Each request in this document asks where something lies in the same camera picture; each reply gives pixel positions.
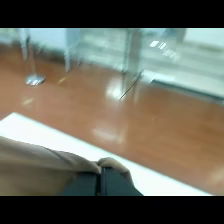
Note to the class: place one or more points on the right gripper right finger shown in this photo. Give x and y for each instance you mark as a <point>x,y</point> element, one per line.
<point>116,183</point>

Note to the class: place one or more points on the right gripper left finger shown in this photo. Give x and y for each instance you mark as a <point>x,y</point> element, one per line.
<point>85,185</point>

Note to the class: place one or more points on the brown garment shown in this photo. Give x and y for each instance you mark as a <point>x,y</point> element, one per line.
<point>36,166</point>

